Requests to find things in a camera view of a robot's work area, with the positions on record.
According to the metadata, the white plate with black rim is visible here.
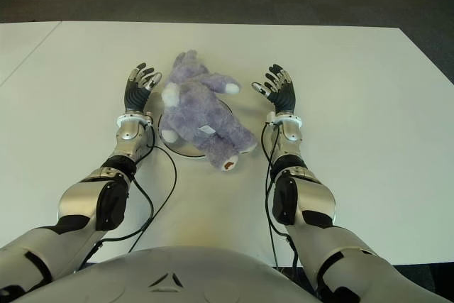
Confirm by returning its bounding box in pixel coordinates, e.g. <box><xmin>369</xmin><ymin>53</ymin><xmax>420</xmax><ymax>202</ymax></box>
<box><xmin>157</xmin><ymin>99</ymin><xmax>237</xmax><ymax>160</ymax></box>

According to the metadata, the purple plush bunny doll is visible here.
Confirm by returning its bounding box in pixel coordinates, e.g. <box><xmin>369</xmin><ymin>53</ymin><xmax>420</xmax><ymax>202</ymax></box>
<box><xmin>160</xmin><ymin>50</ymin><xmax>258</xmax><ymax>173</ymax></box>

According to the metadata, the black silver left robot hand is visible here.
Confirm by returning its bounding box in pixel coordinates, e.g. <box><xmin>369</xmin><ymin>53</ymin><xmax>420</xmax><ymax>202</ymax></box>
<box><xmin>123</xmin><ymin>62</ymin><xmax>163</xmax><ymax>113</ymax></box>

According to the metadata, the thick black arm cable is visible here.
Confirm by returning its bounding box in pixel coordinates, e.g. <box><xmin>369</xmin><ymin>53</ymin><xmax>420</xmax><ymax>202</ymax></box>
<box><xmin>104</xmin><ymin>179</ymin><xmax>155</xmax><ymax>242</ymax></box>
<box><xmin>267</xmin><ymin>175</ymin><xmax>302</xmax><ymax>272</ymax></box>

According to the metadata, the silver robot torso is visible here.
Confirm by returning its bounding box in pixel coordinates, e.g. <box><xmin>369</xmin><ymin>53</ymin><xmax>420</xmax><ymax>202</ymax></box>
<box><xmin>1</xmin><ymin>246</ymin><xmax>326</xmax><ymax>303</ymax></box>

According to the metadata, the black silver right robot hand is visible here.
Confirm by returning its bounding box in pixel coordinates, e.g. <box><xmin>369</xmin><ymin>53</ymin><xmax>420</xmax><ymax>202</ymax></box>
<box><xmin>250</xmin><ymin>63</ymin><xmax>297</xmax><ymax>115</ymax></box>

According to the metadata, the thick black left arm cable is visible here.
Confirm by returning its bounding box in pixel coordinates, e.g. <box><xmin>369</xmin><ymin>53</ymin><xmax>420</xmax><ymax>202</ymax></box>
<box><xmin>104</xmin><ymin>179</ymin><xmax>155</xmax><ymax>242</ymax></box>

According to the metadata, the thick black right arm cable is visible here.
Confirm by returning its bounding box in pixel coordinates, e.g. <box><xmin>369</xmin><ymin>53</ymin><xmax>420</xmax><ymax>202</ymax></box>
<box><xmin>267</xmin><ymin>175</ymin><xmax>302</xmax><ymax>272</ymax></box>

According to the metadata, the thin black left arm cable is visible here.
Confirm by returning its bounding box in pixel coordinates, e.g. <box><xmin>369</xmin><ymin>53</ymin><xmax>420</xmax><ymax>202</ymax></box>
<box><xmin>76</xmin><ymin>121</ymin><xmax>178</xmax><ymax>275</ymax></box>

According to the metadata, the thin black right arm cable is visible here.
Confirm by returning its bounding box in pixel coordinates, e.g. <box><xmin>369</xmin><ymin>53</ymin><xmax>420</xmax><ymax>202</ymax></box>
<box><xmin>261</xmin><ymin>121</ymin><xmax>281</xmax><ymax>268</ymax></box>

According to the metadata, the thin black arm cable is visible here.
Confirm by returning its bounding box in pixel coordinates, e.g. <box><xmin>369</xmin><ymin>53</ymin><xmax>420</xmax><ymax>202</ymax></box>
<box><xmin>76</xmin><ymin>121</ymin><xmax>178</xmax><ymax>275</ymax></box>
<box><xmin>261</xmin><ymin>121</ymin><xmax>281</xmax><ymax>268</ymax></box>

